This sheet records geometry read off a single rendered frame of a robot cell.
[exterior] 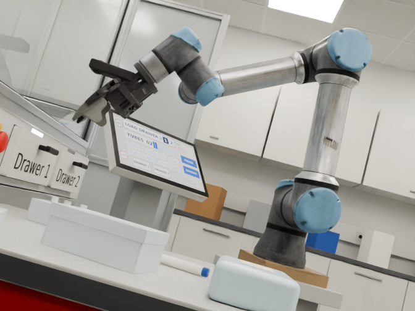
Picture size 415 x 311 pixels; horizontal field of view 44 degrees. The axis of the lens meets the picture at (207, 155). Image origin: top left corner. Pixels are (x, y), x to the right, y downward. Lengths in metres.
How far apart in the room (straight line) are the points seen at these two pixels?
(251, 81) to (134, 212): 0.99
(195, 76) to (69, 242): 0.73
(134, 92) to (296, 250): 0.61
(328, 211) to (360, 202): 3.69
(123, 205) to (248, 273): 1.69
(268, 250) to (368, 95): 3.88
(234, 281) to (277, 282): 0.04
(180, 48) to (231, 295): 0.82
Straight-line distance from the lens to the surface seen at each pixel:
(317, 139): 1.34
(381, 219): 5.05
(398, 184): 4.74
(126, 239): 0.60
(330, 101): 1.36
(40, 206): 0.93
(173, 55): 1.27
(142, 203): 2.24
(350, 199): 4.99
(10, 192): 1.26
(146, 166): 2.13
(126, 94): 1.26
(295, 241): 1.45
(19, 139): 1.17
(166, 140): 2.34
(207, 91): 1.27
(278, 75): 1.46
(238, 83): 1.42
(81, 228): 0.62
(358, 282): 4.28
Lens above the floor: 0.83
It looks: 8 degrees up
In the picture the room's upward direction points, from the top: 16 degrees clockwise
